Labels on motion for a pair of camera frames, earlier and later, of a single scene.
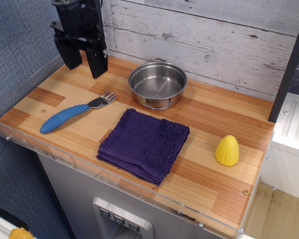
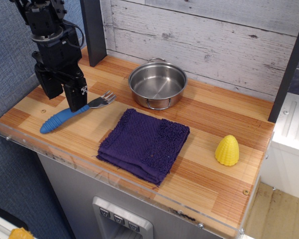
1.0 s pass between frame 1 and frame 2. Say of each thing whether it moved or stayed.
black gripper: moved
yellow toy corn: stayed
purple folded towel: stayed
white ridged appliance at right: stayed
